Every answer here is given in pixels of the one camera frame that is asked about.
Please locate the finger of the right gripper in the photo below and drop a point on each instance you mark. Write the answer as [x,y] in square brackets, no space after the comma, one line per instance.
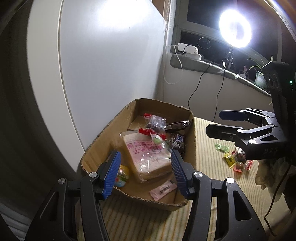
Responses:
[242,115]
[232,133]

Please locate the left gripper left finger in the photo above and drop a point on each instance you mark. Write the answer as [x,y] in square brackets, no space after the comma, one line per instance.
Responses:
[104,177]

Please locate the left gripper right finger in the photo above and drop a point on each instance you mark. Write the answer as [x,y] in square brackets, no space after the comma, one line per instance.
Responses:
[185,175]

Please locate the dark chocolate bar wrapper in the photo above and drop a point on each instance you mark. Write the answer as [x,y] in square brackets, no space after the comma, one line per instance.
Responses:
[177,142]

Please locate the yellow snack packet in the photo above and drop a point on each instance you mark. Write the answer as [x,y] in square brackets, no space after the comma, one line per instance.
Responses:
[230,159]

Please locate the bagged sliced bread pink label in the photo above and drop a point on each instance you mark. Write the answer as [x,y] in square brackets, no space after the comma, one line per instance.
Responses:
[147,160]

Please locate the pink sachet packet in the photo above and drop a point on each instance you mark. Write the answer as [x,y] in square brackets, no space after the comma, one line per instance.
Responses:
[162,190]

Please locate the brown long snack bar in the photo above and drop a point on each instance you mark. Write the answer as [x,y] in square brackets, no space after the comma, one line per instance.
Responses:
[179,125]

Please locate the green round candy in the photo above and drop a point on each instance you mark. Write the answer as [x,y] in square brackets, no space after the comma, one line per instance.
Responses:
[158,138]

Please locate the red date snack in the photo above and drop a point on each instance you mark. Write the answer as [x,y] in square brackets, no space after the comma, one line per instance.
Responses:
[154,122]
[239,155]

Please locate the right hand in white glove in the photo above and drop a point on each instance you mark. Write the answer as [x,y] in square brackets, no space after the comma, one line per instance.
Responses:
[269,175]

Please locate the potted spider plant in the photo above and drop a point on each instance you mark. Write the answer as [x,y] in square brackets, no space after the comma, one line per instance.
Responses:
[259,77]

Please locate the small figurine on sill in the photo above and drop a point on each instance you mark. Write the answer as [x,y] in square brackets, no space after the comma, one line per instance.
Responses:
[244,72]

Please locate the brown cardboard box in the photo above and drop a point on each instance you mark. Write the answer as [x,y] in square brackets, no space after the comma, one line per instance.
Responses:
[131,118]

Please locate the white power strip adapters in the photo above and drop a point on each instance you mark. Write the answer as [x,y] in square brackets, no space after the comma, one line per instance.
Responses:
[189,51]

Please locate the ring light tripod stand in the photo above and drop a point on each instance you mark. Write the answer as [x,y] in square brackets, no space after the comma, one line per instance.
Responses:
[228,60]

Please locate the bright ring light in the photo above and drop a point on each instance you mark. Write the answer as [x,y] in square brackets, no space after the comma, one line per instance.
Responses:
[235,28]

